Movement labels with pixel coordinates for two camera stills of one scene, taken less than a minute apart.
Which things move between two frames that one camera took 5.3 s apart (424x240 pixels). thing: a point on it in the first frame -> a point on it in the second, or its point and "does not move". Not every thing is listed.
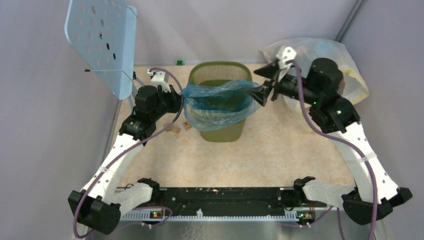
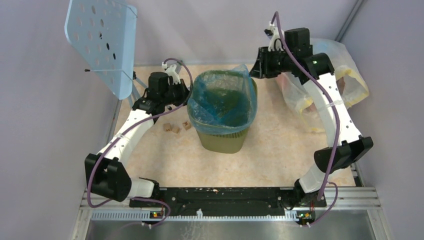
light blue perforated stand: (102, 32) does not move
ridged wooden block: (169, 129) does not move
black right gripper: (260, 95) -> (260, 68)
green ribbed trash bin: (221, 70) -> (225, 144)
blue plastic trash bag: (211, 106) does not move
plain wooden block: (176, 130) does not move
